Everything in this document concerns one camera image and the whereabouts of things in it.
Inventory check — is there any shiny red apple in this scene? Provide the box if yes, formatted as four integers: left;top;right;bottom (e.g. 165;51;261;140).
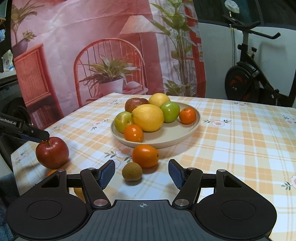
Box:
35;137;69;169

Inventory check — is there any orange tangerine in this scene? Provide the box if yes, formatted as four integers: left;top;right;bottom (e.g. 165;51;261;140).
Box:
132;144;159;168

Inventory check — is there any orange mandarin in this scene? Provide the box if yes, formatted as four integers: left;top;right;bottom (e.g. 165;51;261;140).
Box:
123;124;144;143

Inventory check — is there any green lime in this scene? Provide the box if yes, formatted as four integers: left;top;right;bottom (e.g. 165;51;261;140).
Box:
160;101;180;123

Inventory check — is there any large yellow lemon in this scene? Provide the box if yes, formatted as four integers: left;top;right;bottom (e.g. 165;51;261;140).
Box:
132;104;164;132

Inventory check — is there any black washing machine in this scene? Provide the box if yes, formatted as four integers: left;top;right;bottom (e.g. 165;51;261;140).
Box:
0;75;33;170

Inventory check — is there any small orange fruit near edge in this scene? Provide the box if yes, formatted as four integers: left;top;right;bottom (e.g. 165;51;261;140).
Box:
46;169;57;176

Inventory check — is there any brown kiwi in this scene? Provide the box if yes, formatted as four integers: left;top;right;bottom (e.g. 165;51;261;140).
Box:
122;162;142;181

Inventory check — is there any beige round plate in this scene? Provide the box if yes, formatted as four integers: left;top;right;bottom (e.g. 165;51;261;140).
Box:
110;101;202;149

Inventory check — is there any small mandarin on plate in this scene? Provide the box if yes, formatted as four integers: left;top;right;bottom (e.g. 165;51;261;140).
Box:
179;108;196;125

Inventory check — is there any yellow-green plum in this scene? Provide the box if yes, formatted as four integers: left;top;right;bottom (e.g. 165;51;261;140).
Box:
114;111;133;133

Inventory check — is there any orange plaid tablecloth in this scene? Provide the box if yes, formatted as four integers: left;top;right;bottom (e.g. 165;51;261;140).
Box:
6;93;295;240

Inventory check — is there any printed pink backdrop cloth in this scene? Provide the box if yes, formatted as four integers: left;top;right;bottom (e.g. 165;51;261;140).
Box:
11;0;206;128

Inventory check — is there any dull red apple on plate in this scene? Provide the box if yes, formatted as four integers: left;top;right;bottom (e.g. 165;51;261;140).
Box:
125;97;149;113

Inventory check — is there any yellow lemon at plate back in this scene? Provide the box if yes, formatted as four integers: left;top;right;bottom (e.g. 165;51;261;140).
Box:
149;93;170;107

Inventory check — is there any black exercise bike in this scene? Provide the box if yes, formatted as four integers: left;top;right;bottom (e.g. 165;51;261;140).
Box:
224;1;295;108

